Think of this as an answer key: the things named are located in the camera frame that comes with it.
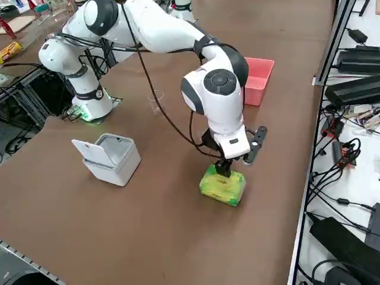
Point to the green tissue pack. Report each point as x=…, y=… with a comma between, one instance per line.
x=222, y=190

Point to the black and orange device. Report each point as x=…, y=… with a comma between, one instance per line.
x=345, y=154

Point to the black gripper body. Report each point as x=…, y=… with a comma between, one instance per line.
x=211, y=142

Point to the black power adapter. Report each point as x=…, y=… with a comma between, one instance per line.
x=341, y=240

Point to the large glass beaker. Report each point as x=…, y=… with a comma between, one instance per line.
x=154, y=104

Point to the dark rack stand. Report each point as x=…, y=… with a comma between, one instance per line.
x=363, y=7

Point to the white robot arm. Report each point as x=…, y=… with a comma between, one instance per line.
x=182, y=7
x=166, y=32

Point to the pink plastic container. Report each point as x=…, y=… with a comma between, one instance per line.
x=258, y=80

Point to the bare circuit boards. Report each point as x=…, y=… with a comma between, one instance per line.
x=366, y=117

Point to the aluminium frame post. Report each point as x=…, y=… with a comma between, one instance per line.
x=335, y=44

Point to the yellow red snack pack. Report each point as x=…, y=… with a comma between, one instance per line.
x=10, y=52

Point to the brown cardboard sheet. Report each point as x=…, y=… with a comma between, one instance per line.
x=17, y=23

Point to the dark grey power box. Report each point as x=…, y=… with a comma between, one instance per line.
x=353, y=89

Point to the white lidded trash bin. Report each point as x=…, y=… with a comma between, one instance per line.
x=115, y=166

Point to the aluminium edge rail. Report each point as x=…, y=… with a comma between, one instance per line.
x=29, y=261

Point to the black device with red parts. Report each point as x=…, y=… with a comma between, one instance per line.
x=334, y=127

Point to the large black power box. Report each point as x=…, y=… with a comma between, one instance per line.
x=359, y=60

